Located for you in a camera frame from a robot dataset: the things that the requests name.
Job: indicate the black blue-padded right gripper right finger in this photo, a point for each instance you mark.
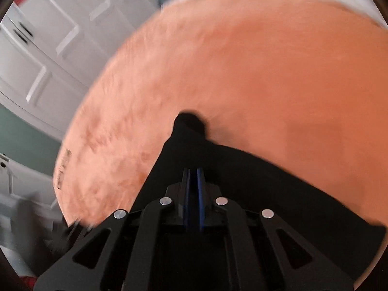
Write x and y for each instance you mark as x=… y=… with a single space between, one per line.
x=266 y=253

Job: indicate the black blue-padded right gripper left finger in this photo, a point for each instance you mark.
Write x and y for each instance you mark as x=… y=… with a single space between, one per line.
x=126 y=250

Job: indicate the black pants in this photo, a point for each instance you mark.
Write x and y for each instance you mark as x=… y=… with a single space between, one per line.
x=256 y=185

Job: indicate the orange velvet bed blanket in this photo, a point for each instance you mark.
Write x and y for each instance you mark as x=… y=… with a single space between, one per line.
x=301 y=84

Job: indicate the white panelled wardrobe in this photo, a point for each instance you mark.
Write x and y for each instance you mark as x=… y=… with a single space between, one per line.
x=53 y=50

